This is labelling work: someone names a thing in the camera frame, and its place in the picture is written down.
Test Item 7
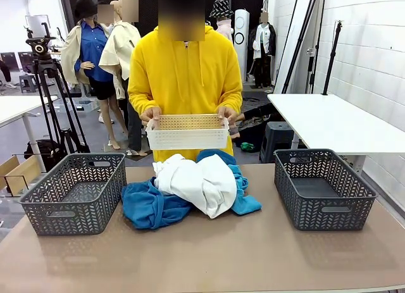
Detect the person's left hand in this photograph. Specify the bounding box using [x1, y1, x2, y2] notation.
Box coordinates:
[217, 106, 239, 126]

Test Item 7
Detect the person's right hand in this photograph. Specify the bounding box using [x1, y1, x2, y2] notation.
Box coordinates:
[139, 106, 162, 127]

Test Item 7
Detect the white perforated plastic basket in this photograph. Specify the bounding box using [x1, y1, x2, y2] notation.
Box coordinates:
[145, 114, 230, 151]

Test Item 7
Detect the white garment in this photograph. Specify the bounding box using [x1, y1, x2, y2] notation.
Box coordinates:
[152, 153, 238, 219]

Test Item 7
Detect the light blue printed garment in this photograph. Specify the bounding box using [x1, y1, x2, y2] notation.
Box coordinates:
[227, 164, 263, 216]

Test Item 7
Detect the dark blue garment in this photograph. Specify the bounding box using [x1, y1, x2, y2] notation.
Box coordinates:
[121, 149, 238, 230]

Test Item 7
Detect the person's right forearm yellow sleeve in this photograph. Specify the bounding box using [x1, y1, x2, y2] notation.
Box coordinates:
[127, 87, 161, 116]

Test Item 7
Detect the person's left forearm yellow sleeve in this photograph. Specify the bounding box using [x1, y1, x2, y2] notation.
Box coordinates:
[218, 85, 244, 115]

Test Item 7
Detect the person in black clothes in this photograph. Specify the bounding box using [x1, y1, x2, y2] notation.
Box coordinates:
[235, 103, 277, 142]

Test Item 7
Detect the person in yellow hoodie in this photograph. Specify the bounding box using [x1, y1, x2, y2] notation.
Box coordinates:
[127, 0, 244, 163]

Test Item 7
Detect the dark grey plastic stool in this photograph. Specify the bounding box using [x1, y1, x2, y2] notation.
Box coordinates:
[259, 121, 300, 164]

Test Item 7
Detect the white tower air conditioner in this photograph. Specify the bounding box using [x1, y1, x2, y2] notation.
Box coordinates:
[234, 8, 250, 82]

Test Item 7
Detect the mannequin in beige jacket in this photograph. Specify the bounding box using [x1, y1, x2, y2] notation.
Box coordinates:
[99, 0, 149, 157]

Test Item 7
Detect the mannequin in black jacket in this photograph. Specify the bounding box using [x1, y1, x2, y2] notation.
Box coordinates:
[248, 11, 277, 89]

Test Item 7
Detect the mannequin in pink top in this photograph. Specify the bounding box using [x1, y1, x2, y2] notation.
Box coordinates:
[216, 17, 235, 42]

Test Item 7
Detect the mannequin in blue shirt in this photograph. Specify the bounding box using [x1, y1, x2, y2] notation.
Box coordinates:
[59, 8, 127, 150]

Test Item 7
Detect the thin black pole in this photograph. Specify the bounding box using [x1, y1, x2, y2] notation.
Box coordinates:
[273, 0, 301, 89]

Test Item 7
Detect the black patterned bucket hat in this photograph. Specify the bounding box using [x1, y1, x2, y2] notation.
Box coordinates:
[208, 0, 235, 18]

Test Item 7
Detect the black leaning light stand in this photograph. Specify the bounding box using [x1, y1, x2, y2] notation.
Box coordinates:
[308, 0, 328, 94]
[280, 0, 321, 94]

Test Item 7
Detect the black bag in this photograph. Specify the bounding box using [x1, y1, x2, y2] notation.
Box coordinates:
[24, 139, 61, 172]

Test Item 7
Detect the black upright light stand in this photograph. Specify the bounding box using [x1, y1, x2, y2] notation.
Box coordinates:
[321, 20, 344, 96]

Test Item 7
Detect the grey plastic lattice basket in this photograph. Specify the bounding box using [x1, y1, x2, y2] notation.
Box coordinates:
[19, 152, 127, 236]
[273, 149, 378, 232]

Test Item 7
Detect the black brimmed hat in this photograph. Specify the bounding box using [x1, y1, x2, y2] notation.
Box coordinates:
[73, 0, 104, 19]

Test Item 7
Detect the grey plastic step stool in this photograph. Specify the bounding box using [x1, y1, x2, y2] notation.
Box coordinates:
[18, 73, 38, 94]

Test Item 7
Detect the wooden plank rack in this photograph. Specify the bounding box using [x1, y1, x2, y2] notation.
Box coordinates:
[0, 153, 44, 197]

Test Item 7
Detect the person in striped shirt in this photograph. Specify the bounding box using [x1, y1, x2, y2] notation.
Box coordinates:
[0, 59, 18, 90]

